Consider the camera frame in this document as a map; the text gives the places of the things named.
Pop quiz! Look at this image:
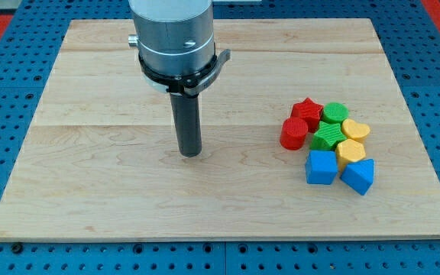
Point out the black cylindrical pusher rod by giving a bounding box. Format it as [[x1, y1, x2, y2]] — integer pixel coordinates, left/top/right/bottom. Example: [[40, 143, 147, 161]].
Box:
[[170, 94, 202, 157]]

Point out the black clamp ring mount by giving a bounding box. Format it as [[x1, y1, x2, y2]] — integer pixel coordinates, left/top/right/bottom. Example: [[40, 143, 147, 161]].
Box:
[[138, 49, 231, 96]]

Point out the green cylinder block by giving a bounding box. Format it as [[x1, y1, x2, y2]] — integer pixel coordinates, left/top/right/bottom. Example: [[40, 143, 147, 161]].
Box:
[[322, 102, 349, 124]]

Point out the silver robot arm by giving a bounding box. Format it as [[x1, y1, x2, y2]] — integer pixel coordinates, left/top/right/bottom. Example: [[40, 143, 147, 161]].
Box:
[[128, 0, 231, 157]]

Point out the wooden board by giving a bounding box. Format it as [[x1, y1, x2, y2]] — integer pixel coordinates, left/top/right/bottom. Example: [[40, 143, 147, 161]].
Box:
[[0, 18, 440, 243]]

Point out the red cylinder block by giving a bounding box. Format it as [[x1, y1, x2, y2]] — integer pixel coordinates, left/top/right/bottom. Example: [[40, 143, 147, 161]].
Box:
[[280, 117, 308, 150]]

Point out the red star block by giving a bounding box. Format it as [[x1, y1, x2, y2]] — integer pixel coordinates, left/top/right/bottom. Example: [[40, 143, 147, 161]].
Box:
[[290, 98, 324, 133]]

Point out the green star block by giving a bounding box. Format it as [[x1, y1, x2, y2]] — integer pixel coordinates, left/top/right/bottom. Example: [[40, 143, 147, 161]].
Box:
[[309, 121, 347, 150]]

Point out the blue cube block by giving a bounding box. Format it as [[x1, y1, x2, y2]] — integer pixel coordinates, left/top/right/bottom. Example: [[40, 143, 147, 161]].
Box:
[[305, 150, 338, 185]]

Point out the yellow hexagon block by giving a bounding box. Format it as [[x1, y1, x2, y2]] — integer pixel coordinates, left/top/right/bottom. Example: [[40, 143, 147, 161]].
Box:
[[335, 139, 366, 172]]

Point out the yellow heart block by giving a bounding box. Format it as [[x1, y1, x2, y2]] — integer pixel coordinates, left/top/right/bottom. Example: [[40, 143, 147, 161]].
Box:
[[341, 118, 370, 144]]

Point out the blue triangle block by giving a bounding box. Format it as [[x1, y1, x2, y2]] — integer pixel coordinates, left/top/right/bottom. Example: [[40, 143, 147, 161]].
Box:
[[340, 159, 374, 196]]

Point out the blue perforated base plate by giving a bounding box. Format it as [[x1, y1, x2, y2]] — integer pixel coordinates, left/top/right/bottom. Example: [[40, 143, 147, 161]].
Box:
[[0, 0, 440, 274]]

